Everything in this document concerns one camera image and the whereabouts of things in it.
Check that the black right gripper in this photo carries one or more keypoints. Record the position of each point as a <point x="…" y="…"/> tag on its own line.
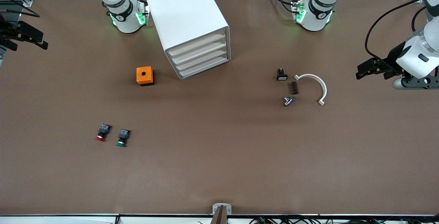
<point x="9" y="32"/>

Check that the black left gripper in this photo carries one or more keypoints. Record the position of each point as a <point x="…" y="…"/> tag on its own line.
<point x="393" y="56"/>

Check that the white plastic drawer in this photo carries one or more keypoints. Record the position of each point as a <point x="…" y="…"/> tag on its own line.
<point x="205" y="57"/>
<point x="202" y="42"/>
<point x="204" y="50"/>
<point x="207" y="65"/>

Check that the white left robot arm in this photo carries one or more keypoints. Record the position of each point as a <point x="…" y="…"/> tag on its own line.
<point x="313" y="20"/>

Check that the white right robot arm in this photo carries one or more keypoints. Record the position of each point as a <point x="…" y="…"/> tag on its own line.
<point x="125" y="20"/>

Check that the red mushroom push button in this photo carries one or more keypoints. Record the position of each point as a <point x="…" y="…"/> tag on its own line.
<point x="104" y="129"/>

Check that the green mushroom push button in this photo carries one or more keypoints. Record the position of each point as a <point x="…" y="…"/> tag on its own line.
<point x="123" y="135"/>

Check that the white drawer cabinet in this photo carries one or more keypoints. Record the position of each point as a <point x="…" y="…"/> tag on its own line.
<point x="181" y="8"/>

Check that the brown terminal block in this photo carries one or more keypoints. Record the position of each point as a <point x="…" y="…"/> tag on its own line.
<point x="294" y="88"/>

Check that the white curved plastic bracket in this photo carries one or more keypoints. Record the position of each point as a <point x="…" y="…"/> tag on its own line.
<point x="324" y="88"/>

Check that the silver key switch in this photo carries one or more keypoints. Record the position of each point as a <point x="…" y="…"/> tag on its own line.
<point x="288" y="101"/>

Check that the black switch with white face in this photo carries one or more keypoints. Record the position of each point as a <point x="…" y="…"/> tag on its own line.
<point x="282" y="76"/>

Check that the orange button enclosure box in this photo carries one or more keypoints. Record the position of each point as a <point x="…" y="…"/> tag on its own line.
<point x="144" y="74"/>

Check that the grey table edge bracket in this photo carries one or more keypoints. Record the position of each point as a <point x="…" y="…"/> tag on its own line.
<point x="216" y="208"/>

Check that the brown camera post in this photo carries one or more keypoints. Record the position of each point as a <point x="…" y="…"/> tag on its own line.
<point x="219" y="217"/>

